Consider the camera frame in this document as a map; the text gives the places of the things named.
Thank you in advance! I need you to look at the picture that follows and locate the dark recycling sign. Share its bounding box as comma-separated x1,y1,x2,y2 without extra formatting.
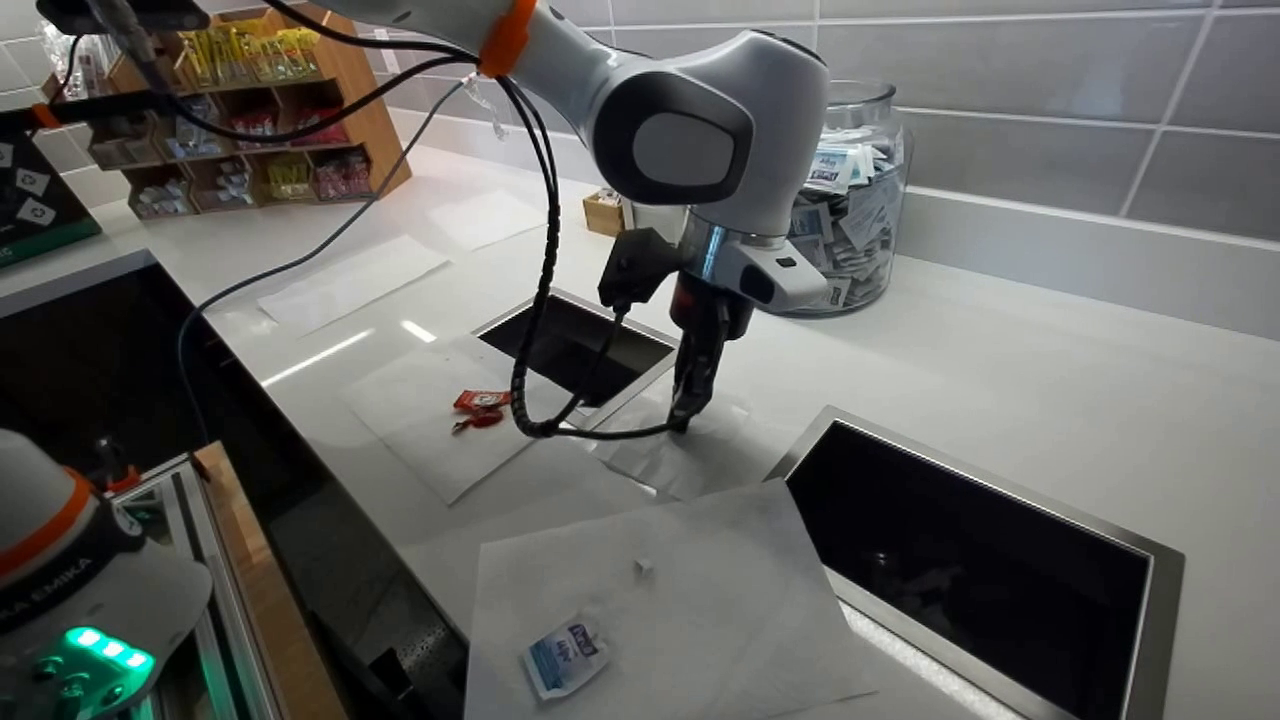
0,108,103,270

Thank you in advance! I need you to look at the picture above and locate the heap of red packets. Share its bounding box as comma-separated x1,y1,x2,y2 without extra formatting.
226,108,348,148

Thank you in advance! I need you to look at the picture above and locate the black cable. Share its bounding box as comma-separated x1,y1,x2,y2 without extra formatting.
176,78,466,446

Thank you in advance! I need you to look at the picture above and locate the heap of pink packets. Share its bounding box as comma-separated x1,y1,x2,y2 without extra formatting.
314,149,373,200

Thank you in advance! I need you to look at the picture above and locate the white and blue sachet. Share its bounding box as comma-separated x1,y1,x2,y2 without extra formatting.
521,617,612,702

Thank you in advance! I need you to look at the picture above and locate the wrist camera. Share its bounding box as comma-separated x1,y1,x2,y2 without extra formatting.
597,227,693,313

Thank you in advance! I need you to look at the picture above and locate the row of yellow packets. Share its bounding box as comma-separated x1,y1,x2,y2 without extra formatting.
183,27,322,87

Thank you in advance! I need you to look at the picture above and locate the wooden condiment organizer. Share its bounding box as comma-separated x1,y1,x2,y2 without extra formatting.
88,8,413,222

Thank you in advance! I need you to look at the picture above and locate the small wooden box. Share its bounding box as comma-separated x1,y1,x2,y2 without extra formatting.
582,187,637,239

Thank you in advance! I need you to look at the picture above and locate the heap of white sachets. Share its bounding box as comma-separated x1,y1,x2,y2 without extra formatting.
785,128,906,311

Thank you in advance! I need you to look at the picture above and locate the steel-rimmed counter opening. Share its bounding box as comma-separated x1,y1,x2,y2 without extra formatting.
764,404,1187,720
471,287,682,428

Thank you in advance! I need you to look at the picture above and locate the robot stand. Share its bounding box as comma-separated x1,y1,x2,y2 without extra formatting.
98,440,351,720

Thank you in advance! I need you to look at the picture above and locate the glass jar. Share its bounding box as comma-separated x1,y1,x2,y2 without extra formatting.
768,79,914,320

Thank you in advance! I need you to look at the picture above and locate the camera on mount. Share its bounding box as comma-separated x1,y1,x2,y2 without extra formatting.
33,0,213,131

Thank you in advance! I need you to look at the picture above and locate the white paper napkin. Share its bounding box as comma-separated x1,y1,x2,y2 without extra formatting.
588,388,803,503
463,478,883,720
257,234,453,338
339,333,604,507

